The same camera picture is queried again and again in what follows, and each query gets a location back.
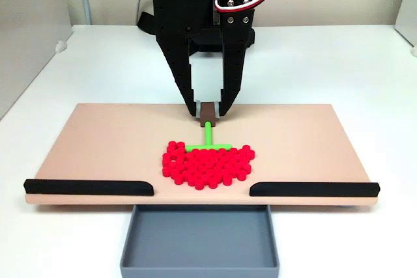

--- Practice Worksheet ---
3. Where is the red granules pile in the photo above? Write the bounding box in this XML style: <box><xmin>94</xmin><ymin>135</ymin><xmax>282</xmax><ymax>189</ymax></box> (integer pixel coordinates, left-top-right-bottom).
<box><xmin>162</xmin><ymin>141</ymin><xmax>256</xmax><ymax>191</ymax></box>

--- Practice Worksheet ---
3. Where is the beige flat board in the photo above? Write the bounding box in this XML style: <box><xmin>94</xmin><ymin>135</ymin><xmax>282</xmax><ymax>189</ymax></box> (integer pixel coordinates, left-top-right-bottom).
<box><xmin>24</xmin><ymin>102</ymin><xmax>381</xmax><ymax>209</ymax></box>

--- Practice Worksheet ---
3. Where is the green T-shaped pusher tool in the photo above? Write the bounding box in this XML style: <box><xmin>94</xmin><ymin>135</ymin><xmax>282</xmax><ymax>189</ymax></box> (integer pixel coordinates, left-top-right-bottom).
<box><xmin>184</xmin><ymin>102</ymin><xmax>233</xmax><ymax>152</ymax></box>

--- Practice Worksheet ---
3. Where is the black edge rail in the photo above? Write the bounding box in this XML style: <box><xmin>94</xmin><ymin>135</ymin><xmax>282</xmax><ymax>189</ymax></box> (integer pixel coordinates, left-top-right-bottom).
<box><xmin>249</xmin><ymin>182</ymin><xmax>381</xmax><ymax>198</ymax></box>
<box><xmin>23</xmin><ymin>178</ymin><xmax>154</xmax><ymax>197</ymax></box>

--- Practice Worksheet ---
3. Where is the grey shallow container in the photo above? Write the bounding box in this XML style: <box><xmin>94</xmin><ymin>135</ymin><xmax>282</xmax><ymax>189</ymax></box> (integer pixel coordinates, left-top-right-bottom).
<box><xmin>119</xmin><ymin>204</ymin><xmax>280</xmax><ymax>278</ymax></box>

